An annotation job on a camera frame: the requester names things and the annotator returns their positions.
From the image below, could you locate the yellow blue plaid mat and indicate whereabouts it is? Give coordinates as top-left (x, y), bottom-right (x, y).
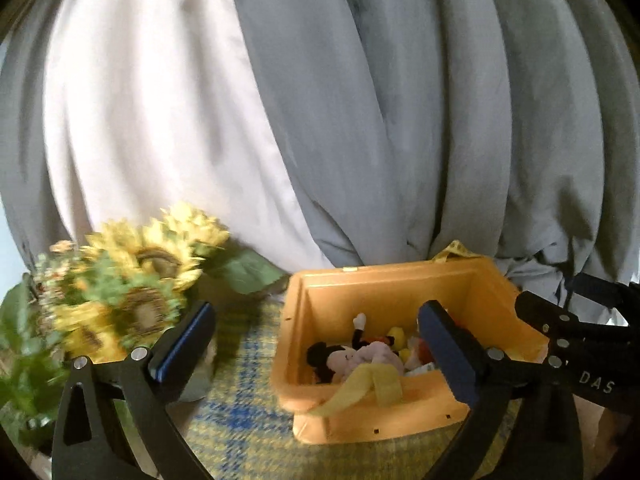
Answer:
top-left (179, 294), bottom-right (512, 480)

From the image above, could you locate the pale pink curtain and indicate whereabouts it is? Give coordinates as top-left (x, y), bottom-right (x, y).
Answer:
top-left (42, 0), bottom-right (334, 274)

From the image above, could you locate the orange plastic crate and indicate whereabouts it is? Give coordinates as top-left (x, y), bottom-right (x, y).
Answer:
top-left (270, 254), bottom-right (551, 445)

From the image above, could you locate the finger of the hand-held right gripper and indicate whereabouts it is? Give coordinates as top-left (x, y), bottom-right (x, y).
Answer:
top-left (515, 290), bottom-right (640, 357)
top-left (567, 272), bottom-right (640, 309)

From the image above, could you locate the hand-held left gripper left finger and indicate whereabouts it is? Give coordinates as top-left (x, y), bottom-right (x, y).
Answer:
top-left (51, 300), bottom-right (217, 480)

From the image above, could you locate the lavender soft toy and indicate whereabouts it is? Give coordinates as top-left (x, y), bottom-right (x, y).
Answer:
top-left (358, 340), bottom-right (404, 375)

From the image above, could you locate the black white mouse plush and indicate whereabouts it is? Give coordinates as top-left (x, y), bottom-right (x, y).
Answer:
top-left (305, 312), bottom-right (381, 386)

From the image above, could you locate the sunflower bouquet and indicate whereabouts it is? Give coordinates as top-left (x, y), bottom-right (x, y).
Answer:
top-left (32, 202), bottom-right (292, 364)

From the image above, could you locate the grey curtain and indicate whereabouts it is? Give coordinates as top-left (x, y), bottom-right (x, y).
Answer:
top-left (0, 0), bottom-right (640, 331)

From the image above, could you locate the green leafy plant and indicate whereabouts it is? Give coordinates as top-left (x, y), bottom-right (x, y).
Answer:
top-left (0, 280), bottom-right (72, 442)

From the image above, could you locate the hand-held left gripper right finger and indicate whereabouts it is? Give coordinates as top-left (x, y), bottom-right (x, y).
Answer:
top-left (416, 300), bottom-right (584, 480)

